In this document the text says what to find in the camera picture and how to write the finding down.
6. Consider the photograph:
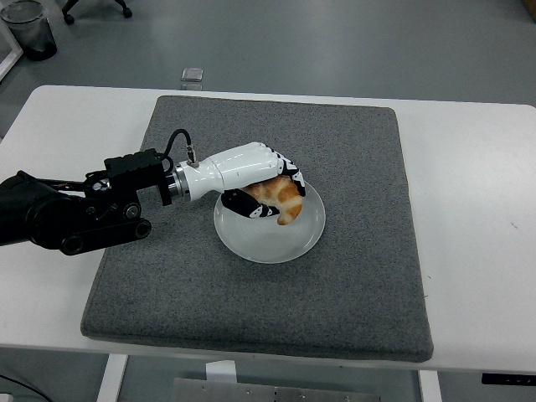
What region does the small clear box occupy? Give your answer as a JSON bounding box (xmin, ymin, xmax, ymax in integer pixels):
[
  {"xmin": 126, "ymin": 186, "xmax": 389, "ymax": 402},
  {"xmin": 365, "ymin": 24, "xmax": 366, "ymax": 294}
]
[{"xmin": 181, "ymin": 66, "xmax": 206, "ymax": 91}]

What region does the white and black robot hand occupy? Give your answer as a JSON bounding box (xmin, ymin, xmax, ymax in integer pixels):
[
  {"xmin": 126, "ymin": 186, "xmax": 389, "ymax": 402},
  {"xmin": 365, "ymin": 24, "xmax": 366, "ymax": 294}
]
[{"xmin": 183, "ymin": 141, "xmax": 309, "ymax": 221}]

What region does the grey felt table mat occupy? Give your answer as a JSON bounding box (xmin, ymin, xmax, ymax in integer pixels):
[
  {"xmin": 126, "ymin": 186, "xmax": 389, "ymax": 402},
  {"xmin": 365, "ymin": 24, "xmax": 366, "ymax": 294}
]
[{"xmin": 79, "ymin": 94, "xmax": 435, "ymax": 363}]

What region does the white bracket under table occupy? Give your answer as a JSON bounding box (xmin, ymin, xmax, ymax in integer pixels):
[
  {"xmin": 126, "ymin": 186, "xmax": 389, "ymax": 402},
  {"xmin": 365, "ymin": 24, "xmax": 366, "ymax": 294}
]
[{"xmin": 204, "ymin": 360, "xmax": 240, "ymax": 384}]

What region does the black table control panel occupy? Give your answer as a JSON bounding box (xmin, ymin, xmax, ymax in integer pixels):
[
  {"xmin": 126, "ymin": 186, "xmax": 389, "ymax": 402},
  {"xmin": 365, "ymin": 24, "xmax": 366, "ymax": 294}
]
[{"xmin": 481, "ymin": 372, "xmax": 536, "ymax": 387}]

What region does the black office chair base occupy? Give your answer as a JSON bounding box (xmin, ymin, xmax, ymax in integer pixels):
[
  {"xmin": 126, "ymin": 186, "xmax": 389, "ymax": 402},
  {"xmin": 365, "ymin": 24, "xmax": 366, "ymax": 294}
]
[{"xmin": 61, "ymin": 0, "xmax": 134, "ymax": 25}]

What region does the black mesh trash bin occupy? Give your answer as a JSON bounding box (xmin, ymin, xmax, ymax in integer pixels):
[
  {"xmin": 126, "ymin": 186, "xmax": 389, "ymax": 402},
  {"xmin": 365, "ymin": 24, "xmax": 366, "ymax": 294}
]
[{"xmin": 0, "ymin": 0, "xmax": 59, "ymax": 61}]

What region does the grey metal plate with screws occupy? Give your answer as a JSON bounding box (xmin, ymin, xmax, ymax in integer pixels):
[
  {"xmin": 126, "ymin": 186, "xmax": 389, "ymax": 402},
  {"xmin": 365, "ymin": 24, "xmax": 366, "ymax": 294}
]
[{"xmin": 170, "ymin": 377, "xmax": 383, "ymax": 402}]

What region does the black floor cable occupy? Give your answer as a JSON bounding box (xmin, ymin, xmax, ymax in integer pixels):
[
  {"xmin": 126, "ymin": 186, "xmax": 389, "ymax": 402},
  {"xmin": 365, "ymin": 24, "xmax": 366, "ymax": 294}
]
[{"xmin": 0, "ymin": 368, "xmax": 52, "ymax": 402}]

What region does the white metal frame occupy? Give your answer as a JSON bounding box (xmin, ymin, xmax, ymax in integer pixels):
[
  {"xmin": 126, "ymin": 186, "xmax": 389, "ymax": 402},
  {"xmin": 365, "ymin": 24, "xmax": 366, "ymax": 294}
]
[{"xmin": 0, "ymin": 16, "xmax": 24, "ymax": 83}]

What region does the white table leg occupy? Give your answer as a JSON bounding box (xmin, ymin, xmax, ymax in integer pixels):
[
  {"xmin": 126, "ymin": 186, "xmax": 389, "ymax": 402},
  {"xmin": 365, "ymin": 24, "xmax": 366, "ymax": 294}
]
[
  {"xmin": 96, "ymin": 353, "xmax": 129, "ymax": 402},
  {"xmin": 418, "ymin": 369, "xmax": 443, "ymax": 402}
]

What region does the golden croissant bread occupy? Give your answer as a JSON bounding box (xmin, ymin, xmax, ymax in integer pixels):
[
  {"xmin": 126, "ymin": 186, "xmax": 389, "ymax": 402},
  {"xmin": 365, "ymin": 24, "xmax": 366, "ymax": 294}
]
[{"xmin": 245, "ymin": 175, "xmax": 305, "ymax": 227}]

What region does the pale grey round plate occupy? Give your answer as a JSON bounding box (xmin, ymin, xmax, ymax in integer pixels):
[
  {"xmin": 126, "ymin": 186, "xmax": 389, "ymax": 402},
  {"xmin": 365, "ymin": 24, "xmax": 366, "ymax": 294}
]
[{"xmin": 213, "ymin": 183, "xmax": 327, "ymax": 265}]

